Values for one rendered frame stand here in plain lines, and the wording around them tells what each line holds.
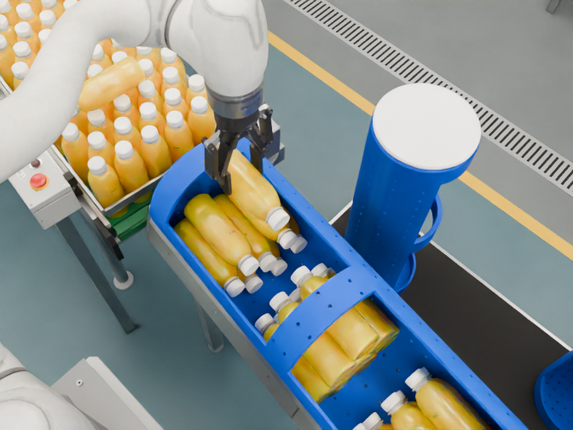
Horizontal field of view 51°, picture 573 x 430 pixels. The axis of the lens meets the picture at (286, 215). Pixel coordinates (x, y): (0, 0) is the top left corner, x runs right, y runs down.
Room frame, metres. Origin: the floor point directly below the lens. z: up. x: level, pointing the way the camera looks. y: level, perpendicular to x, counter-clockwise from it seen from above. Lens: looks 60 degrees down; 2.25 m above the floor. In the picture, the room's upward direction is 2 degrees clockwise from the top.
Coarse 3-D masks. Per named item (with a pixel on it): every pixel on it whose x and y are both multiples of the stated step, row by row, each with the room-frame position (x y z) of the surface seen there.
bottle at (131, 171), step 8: (136, 152) 0.83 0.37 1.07; (120, 160) 0.80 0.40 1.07; (128, 160) 0.80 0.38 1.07; (136, 160) 0.81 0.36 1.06; (120, 168) 0.79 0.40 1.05; (128, 168) 0.79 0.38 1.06; (136, 168) 0.80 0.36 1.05; (144, 168) 0.82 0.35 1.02; (120, 176) 0.79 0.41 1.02; (128, 176) 0.78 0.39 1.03; (136, 176) 0.79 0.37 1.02; (144, 176) 0.81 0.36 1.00; (128, 184) 0.78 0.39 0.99; (136, 184) 0.79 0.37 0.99; (128, 192) 0.79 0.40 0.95; (152, 192) 0.81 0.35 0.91; (136, 200) 0.78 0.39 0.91; (144, 200) 0.79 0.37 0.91
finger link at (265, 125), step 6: (264, 102) 0.68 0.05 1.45; (270, 108) 0.66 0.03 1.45; (270, 114) 0.66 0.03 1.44; (258, 120) 0.67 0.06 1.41; (264, 120) 0.66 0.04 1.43; (270, 120) 0.66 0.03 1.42; (264, 126) 0.66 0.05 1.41; (270, 126) 0.66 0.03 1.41; (264, 132) 0.66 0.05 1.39; (270, 132) 0.66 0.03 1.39; (270, 138) 0.66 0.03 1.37
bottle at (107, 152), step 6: (108, 144) 0.85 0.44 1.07; (90, 150) 0.83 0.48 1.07; (96, 150) 0.82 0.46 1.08; (102, 150) 0.83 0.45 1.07; (108, 150) 0.83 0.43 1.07; (114, 150) 0.84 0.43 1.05; (90, 156) 0.82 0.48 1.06; (102, 156) 0.82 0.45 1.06; (108, 156) 0.82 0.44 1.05; (114, 156) 0.83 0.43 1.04; (108, 162) 0.81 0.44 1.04; (114, 168) 0.82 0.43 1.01
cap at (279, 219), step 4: (276, 212) 0.55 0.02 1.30; (280, 212) 0.55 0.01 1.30; (284, 212) 0.55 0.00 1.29; (272, 216) 0.54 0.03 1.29; (276, 216) 0.54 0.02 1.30; (280, 216) 0.54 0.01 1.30; (284, 216) 0.54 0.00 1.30; (288, 216) 0.55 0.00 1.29; (272, 220) 0.53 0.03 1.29; (276, 220) 0.53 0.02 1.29; (280, 220) 0.53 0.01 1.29; (284, 220) 0.54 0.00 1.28; (272, 224) 0.53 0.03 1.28; (276, 224) 0.53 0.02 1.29; (280, 224) 0.53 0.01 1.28; (284, 224) 0.54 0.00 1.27; (272, 228) 0.53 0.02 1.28; (276, 228) 0.53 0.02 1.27; (280, 228) 0.53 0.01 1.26
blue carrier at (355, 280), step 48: (240, 144) 0.76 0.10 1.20; (192, 192) 0.71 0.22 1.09; (288, 192) 0.65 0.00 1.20; (336, 240) 0.55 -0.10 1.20; (288, 288) 0.54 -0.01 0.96; (336, 288) 0.43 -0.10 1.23; (384, 288) 0.45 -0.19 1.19; (288, 336) 0.35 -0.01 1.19; (432, 336) 0.36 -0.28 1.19; (288, 384) 0.28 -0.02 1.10; (384, 384) 0.33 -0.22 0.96; (480, 384) 0.28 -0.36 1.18
